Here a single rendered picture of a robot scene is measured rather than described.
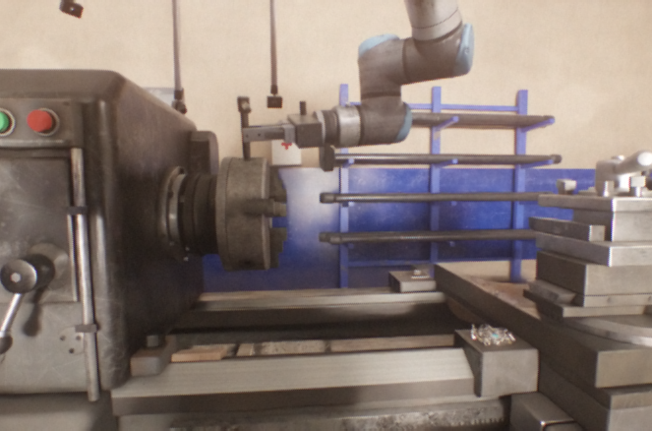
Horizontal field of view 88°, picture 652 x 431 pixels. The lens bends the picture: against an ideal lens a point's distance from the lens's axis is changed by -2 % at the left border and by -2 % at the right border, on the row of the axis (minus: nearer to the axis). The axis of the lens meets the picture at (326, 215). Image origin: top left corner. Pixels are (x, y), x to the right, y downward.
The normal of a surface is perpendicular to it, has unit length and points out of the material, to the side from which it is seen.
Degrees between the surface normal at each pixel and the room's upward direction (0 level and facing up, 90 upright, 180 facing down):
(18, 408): 0
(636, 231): 90
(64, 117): 90
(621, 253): 90
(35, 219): 90
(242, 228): 100
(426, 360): 36
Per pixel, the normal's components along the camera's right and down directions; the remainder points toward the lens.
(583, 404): -1.00, 0.01
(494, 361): 0.10, 0.08
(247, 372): 0.05, -0.76
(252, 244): 0.09, 0.47
